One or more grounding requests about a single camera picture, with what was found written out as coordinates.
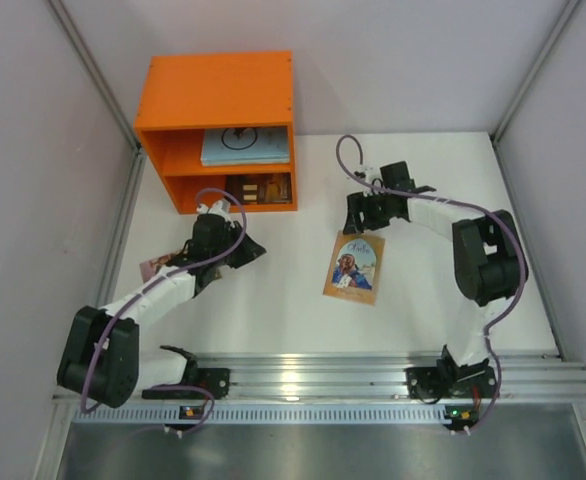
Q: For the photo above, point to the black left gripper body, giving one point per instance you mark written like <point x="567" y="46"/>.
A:
<point x="221" y="257"/>

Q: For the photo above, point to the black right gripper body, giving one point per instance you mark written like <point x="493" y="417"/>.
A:
<point x="368" y="215"/>

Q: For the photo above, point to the orange illustrated book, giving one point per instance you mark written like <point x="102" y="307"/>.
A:
<point x="354" y="271"/>

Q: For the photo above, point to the dark brown sunset book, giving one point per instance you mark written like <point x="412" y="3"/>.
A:
<point x="260" y="189"/>

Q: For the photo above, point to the pink illustrated fairy-tale book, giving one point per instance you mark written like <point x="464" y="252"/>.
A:
<point x="149" y="268"/>

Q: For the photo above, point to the light blue cat book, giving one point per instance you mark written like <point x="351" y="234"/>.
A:
<point x="233" y="146"/>

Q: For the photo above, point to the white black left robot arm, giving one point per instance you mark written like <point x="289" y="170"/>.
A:
<point x="103" y="360"/>

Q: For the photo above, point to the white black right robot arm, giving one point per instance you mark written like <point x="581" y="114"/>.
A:
<point x="489" y="269"/>

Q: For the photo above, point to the orange two-shelf cabinet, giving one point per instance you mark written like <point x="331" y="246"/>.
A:
<point x="186" y="95"/>

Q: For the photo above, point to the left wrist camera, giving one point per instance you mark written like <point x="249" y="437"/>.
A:
<point x="220" y="208"/>

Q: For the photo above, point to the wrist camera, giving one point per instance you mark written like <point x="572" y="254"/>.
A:
<point x="367" y="173"/>
<point x="220" y="208"/>

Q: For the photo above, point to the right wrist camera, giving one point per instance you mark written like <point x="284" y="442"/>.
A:
<point x="367" y="173"/>

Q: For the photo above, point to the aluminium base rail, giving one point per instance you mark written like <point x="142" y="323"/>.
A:
<point x="307" y="378"/>

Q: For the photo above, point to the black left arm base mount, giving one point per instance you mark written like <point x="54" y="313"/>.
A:
<point x="206" y="383"/>

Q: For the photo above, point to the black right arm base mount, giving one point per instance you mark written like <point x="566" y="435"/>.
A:
<point x="430" y="384"/>

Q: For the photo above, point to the slotted grey cable duct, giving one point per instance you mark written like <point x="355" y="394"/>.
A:
<point x="288" y="414"/>

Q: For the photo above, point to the right aluminium corner post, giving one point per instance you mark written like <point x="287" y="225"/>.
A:
<point x="568" y="12"/>

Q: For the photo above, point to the aluminium corner post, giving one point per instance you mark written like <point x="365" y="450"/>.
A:
<point x="73" y="35"/>
<point x="568" y="12"/>

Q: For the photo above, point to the left aluminium corner post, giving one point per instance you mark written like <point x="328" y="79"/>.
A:
<point x="73" y="35"/>

